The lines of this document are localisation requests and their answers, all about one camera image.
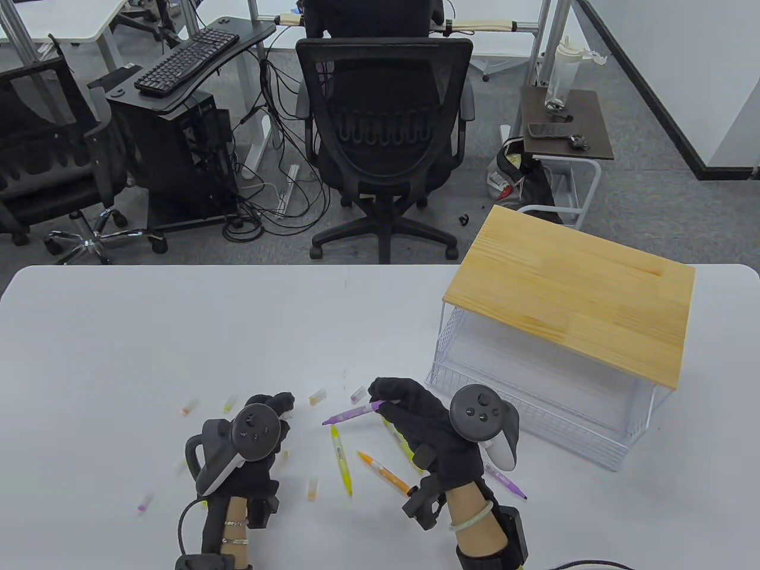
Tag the person's left hand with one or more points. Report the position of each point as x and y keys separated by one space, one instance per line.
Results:
x=276 y=401

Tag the person's right hand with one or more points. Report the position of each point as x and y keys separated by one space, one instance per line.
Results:
x=427 y=433

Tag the yellow double-ended highlighter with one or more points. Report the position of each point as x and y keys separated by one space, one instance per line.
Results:
x=341 y=463
x=408 y=452

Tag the orange double-ended highlighter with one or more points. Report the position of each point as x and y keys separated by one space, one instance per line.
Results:
x=383 y=472

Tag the purple double-ended highlighter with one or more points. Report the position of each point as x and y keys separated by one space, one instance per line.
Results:
x=504 y=482
x=353 y=413

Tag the person's left forearm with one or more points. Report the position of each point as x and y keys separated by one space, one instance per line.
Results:
x=236 y=510

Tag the person's right forearm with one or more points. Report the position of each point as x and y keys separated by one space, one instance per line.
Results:
x=481 y=537

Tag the black left hand controller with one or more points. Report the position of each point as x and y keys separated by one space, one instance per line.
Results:
x=256 y=432

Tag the black hand controller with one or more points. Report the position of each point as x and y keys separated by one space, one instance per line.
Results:
x=481 y=412
x=256 y=432

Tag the black right hand controller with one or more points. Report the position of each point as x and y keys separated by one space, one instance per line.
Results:
x=481 y=412

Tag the pale green bangle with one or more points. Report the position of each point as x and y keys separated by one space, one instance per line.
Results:
x=475 y=521

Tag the black right wrist module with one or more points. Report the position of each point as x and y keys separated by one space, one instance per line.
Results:
x=512 y=531

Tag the wooden basket lid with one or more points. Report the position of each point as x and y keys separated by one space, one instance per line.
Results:
x=570 y=297

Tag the white power strip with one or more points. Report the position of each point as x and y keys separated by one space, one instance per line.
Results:
x=289 y=190

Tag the small black floor object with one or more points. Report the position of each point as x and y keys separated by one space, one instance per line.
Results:
x=464 y=219

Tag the black computer tower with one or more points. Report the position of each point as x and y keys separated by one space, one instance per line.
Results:
x=178 y=160

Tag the white desk leg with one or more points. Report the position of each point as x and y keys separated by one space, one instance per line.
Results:
x=265 y=127

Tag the dark floor bag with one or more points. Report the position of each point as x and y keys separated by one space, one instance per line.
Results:
x=528 y=178

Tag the black mesh office chair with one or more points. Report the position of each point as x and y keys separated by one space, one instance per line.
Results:
x=53 y=178
x=386 y=95

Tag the bunch of keys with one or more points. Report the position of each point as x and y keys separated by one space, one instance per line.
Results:
x=577 y=142

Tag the black keyboard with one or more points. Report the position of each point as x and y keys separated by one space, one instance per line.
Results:
x=187 y=59

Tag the brown side table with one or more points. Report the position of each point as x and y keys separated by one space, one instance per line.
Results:
x=594 y=113

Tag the black curved desk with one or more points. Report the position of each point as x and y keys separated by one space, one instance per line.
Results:
x=249 y=32

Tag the clear tumbler bottle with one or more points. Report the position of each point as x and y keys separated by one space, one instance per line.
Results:
x=561 y=71

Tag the white desk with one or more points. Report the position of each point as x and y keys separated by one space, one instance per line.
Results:
x=59 y=18

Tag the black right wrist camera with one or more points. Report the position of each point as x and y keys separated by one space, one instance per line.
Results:
x=423 y=504

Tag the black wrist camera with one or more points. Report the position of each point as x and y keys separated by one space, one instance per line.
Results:
x=264 y=504
x=423 y=504

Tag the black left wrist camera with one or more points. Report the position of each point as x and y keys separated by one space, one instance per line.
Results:
x=264 y=504

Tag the grey metal post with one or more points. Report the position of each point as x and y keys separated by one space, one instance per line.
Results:
x=537 y=41

